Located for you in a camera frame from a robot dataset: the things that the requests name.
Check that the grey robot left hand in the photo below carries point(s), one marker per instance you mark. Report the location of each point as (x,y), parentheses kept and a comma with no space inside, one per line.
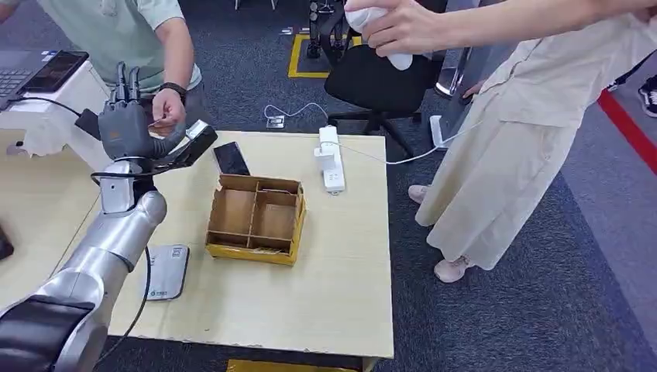
(125,131)

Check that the white handheld object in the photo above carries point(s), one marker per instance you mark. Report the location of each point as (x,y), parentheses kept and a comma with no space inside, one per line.
(400,61)

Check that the person's hand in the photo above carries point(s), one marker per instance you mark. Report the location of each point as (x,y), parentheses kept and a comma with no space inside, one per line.
(405,25)

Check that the black white sneaker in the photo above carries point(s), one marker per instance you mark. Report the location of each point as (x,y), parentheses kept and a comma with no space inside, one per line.
(649,97)

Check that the yellow floor tape square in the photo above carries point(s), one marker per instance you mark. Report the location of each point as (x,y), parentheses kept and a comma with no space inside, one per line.
(293,56)

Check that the white printed card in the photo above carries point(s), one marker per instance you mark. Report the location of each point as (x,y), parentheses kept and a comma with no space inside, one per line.
(156,123)

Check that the grey laptop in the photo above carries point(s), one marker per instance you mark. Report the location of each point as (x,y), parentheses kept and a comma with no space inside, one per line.
(15,77)

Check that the white power strip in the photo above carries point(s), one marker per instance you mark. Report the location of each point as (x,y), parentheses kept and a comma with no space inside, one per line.
(333,179)

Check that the metal floor socket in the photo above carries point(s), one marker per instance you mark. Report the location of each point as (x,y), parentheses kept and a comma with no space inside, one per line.
(275,122)

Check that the black office chair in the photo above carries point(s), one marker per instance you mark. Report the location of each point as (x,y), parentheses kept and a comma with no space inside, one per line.
(380,82)

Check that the black power adapter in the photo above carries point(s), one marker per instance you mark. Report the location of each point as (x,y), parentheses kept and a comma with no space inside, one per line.
(88,123)

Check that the red floor tape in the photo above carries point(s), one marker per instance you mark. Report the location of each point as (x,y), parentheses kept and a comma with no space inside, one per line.
(629,128)

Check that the person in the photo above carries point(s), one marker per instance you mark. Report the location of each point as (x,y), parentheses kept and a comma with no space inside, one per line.
(113,36)
(513,128)

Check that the wooden divided card box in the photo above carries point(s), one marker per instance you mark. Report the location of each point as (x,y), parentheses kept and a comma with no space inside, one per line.
(231,210)

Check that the white desk cabinet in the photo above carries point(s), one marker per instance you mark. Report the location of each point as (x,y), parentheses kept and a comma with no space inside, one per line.
(77,95)

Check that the black wristwatch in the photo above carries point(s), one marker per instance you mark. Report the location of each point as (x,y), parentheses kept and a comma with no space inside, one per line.
(172,87)

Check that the black smartphone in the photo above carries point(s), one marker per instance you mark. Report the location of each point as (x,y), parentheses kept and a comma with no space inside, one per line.
(231,159)

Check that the person's left hand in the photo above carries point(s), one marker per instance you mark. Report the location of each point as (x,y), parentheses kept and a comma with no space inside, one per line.
(172,110)

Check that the chrome metal frame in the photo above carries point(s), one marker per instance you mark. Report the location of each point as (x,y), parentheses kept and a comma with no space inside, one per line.
(451,77)

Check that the white charger plug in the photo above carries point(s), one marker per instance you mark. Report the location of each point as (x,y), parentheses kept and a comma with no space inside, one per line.
(324,159)

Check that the white plastic object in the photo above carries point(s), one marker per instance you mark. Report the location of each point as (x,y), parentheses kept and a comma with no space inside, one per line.
(436,133)

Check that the grey flat pad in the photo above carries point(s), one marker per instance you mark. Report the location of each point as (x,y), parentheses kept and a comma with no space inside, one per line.
(167,272)

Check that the black metal frame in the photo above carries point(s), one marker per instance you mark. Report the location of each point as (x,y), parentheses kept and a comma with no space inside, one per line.
(314,31)

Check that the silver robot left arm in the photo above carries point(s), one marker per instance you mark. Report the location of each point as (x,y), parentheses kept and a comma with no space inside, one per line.
(118,231)

